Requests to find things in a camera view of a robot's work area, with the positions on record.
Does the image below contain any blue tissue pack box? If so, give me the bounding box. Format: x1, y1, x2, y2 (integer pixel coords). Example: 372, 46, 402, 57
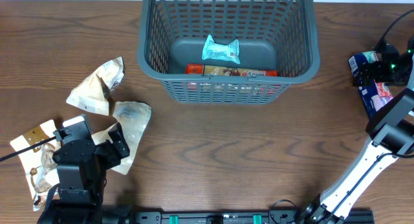
348, 51, 393, 119

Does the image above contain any teal snack wrapper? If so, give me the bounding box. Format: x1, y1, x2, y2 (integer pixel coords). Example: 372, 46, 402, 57
201, 35, 241, 64

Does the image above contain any red snack bar package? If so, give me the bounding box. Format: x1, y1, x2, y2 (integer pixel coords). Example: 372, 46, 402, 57
185, 63, 278, 93

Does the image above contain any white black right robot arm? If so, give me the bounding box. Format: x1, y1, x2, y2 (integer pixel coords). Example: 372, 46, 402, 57
295, 38, 413, 223

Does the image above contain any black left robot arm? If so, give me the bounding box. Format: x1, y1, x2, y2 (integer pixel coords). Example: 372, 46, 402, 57
38, 121, 135, 224

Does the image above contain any white brown treat pouch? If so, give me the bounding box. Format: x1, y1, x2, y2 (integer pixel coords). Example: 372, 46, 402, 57
10, 120, 61, 211

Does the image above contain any beige crumpled pouch upper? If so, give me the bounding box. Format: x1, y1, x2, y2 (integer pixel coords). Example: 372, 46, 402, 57
66, 56, 124, 116

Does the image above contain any beige clear pouch middle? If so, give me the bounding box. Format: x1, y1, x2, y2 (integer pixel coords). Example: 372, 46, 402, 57
90, 101, 153, 176

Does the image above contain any grey plastic lattice basket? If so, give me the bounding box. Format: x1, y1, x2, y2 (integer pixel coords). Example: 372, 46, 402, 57
137, 0, 320, 104

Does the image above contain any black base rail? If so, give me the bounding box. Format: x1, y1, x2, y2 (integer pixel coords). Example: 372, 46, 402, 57
129, 208, 376, 224

